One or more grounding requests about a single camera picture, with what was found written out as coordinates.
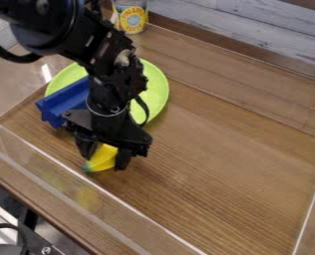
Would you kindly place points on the blue plastic block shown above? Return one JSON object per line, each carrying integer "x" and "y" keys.
{"x": 65, "y": 96}

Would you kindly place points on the black metal stand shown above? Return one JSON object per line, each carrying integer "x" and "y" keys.
{"x": 38, "y": 245}

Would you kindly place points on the green round plate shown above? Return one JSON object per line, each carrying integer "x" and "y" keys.
{"x": 154, "y": 96}

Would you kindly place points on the yellow labelled can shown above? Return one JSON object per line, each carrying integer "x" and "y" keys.
{"x": 132, "y": 15}

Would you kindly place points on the clear acrylic front wall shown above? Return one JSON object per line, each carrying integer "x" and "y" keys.
{"x": 96, "y": 219}

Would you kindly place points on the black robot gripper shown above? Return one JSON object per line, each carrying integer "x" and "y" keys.
{"x": 116, "y": 130}

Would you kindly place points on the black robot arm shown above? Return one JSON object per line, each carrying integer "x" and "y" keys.
{"x": 62, "y": 27}

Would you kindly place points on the yellow toy banana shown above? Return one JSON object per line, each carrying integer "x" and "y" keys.
{"x": 102, "y": 160}

